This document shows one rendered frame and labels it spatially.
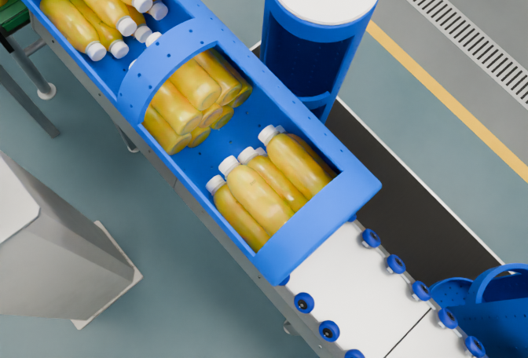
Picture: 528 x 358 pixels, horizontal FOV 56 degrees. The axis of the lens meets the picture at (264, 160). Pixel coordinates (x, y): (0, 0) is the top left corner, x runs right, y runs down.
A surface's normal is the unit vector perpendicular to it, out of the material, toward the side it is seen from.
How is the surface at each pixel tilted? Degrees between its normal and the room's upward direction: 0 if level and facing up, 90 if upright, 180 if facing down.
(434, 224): 0
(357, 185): 28
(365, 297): 0
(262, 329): 0
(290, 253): 43
